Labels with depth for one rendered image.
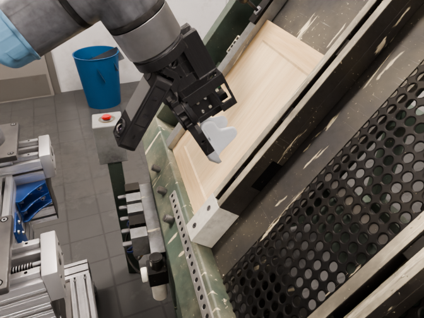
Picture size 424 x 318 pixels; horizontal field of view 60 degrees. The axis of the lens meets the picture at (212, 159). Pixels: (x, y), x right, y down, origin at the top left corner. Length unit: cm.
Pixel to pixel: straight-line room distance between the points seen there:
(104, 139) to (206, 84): 110
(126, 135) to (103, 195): 217
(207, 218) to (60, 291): 38
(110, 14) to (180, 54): 9
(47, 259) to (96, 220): 157
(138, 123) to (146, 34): 12
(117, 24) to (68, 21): 5
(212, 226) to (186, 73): 55
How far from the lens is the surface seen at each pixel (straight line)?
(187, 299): 97
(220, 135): 54
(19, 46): 45
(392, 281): 61
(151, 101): 48
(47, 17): 43
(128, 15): 43
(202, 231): 97
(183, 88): 49
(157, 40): 44
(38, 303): 97
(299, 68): 102
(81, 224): 249
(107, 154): 158
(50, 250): 94
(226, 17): 151
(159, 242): 124
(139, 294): 205
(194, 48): 47
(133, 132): 49
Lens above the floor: 164
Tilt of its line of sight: 34 degrees down
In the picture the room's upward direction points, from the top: straight up
